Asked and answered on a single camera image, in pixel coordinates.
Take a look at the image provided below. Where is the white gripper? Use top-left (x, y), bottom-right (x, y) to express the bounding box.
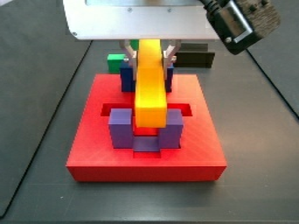
top-left (62, 0), bottom-right (218, 79)

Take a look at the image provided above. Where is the yellow long bar block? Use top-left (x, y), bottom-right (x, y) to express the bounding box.
top-left (134, 39), bottom-right (166, 128)

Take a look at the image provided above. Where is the red slotted board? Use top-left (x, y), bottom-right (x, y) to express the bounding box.
top-left (66, 74), bottom-right (226, 182)

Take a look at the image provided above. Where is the green arch block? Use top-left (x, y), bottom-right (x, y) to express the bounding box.
top-left (106, 39), bottom-right (138, 74)

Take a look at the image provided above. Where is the dark blue U block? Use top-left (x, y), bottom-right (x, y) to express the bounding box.
top-left (118, 62), bottom-right (173, 93)

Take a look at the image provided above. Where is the purple U block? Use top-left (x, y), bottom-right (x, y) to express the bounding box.
top-left (108, 108), bottom-right (182, 152)

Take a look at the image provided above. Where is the black angled bracket holder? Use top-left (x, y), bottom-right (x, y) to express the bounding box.
top-left (173, 43), bottom-right (214, 68)

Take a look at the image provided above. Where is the black cable connector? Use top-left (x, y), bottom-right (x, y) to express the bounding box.
top-left (198, 0), bottom-right (280, 55)

